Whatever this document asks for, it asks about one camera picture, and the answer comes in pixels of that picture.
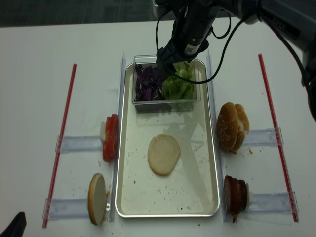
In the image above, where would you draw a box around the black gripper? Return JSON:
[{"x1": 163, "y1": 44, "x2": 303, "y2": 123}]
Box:
[{"x1": 156, "y1": 37, "x2": 209, "y2": 83}]

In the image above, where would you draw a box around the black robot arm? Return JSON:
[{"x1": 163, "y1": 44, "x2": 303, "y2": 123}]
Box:
[{"x1": 153, "y1": 0, "x2": 316, "y2": 117}]

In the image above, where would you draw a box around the green lettuce pile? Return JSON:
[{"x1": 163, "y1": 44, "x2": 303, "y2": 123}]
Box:
[{"x1": 162, "y1": 62, "x2": 196, "y2": 100}]

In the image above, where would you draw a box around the rear tomato slice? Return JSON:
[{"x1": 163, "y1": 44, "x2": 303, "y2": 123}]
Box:
[{"x1": 110, "y1": 114, "x2": 119, "y2": 150}]

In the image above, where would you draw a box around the front meat patty slice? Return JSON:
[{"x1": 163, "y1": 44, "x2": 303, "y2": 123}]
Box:
[{"x1": 224, "y1": 175, "x2": 237, "y2": 214}]

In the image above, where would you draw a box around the meat patty slice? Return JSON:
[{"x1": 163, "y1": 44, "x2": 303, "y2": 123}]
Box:
[
  {"x1": 235, "y1": 180, "x2": 247, "y2": 213},
  {"x1": 224, "y1": 175, "x2": 237, "y2": 214}
]

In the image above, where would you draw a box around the rear meat patty slice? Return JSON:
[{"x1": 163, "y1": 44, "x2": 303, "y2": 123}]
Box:
[{"x1": 235, "y1": 180, "x2": 247, "y2": 213}]

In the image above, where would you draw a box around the white block by meat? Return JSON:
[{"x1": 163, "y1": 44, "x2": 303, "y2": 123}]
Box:
[{"x1": 245, "y1": 191, "x2": 253, "y2": 210}]

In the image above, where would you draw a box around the purple cabbage pile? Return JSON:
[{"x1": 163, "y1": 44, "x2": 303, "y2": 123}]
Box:
[{"x1": 135, "y1": 64, "x2": 164, "y2": 101}]

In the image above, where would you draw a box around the clear plastic container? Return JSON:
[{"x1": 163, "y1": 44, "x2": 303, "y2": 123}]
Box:
[{"x1": 131, "y1": 55, "x2": 198, "y2": 113}]

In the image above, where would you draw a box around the sesame bun top front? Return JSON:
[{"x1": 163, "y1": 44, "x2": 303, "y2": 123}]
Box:
[{"x1": 217, "y1": 102, "x2": 238, "y2": 151}]

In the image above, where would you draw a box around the sesame bun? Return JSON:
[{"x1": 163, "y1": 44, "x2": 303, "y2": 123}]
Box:
[
  {"x1": 217, "y1": 102, "x2": 238, "y2": 151},
  {"x1": 232, "y1": 104, "x2": 250, "y2": 153}
]

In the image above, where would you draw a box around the bun bottom on tray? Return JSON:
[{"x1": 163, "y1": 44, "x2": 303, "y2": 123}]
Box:
[{"x1": 147, "y1": 134, "x2": 181, "y2": 176}]

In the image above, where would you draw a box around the white block by tomatoes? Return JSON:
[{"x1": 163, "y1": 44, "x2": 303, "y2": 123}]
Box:
[{"x1": 99, "y1": 122, "x2": 106, "y2": 143}]

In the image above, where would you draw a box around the sesame bun rear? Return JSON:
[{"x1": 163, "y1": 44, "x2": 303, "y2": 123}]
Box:
[{"x1": 232, "y1": 104, "x2": 250, "y2": 153}]

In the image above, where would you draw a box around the white metal tray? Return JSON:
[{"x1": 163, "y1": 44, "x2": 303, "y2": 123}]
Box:
[{"x1": 115, "y1": 65, "x2": 220, "y2": 218}]

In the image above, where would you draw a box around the right long clear divider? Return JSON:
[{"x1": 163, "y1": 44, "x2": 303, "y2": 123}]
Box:
[{"x1": 206, "y1": 48, "x2": 232, "y2": 222}]

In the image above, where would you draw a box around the long clear divider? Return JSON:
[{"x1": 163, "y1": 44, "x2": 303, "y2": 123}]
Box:
[
  {"x1": 206, "y1": 48, "x2": 232, "y2": 222},
  {"x1": 107, "y1": 52, "x2": 126, "y2": 222}
]

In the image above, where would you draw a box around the left long clear divider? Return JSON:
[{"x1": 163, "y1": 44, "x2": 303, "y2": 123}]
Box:
[{"x1": 107, "y1": 52, "x2": 126, "y2": 222}]

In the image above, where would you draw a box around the upright bun half left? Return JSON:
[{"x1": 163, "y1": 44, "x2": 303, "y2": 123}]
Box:
[{"x1": 87, "y1": 173, "x2": 106, "y2": 226}]

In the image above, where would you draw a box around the left red strip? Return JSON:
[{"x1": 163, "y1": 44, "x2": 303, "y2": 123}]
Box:
[{"x1": 42, "y1": 64, "x2": 77, "y2": 229}]

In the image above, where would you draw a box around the red strip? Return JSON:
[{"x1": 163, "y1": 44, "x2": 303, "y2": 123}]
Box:
[
  {"x1": 258, "y1": 54, "x2": 299, "y2": 223},
  {"x1": 42, "y1": 64, "x2": 77, "y2": 229}
]

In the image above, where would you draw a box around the right red strip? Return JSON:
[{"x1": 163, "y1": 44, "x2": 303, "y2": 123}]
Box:
[{"x1": 258, "y1": 54, "x2": 299, "y2": 223}]

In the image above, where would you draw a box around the black object bottom left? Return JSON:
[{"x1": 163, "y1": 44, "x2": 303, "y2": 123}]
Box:
[{"x1": 0, "y1": 212, "x2": 27, "y2": 237}]

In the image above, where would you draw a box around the black cable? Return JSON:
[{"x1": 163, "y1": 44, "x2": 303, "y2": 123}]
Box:
[{"x1": 155, "y1": 4, "x2": 247, "y2": 85}]

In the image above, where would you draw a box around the left upper clear rail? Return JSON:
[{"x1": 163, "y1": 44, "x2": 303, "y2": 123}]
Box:
[{"x1": 55, "y1": 136, "x2": 103, "y2": 153}]

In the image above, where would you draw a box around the clear rail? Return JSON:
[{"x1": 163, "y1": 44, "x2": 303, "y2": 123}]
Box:
[
  {"x1": 42, "y1": 199, "x2": 89, "y2": 220},
  {"x1": 242, "y1": 128, "x2": 283, "y2": 147},
  {"x1": 247, "y1": 192, "x2": 299, "y2": 214},
  {"x1": 55, "y1": 136, "x2": 103, "y2": 153}
]

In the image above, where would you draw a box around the right upper clear rail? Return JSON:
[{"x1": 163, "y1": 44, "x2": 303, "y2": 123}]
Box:
[{"x1": 242, "y1": 128, "x2": 283, "y2": 147}]

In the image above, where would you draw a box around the left lower clear rail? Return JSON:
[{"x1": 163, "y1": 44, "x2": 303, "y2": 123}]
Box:
[{"x1": 42, "y1": 199, "x2": 89, "y2": 220}]

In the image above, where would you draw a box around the right lower clear rail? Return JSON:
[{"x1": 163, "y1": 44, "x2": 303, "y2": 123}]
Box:
[{"x1": 247, "y1": 192, "x2": 299, "y2": 214}]

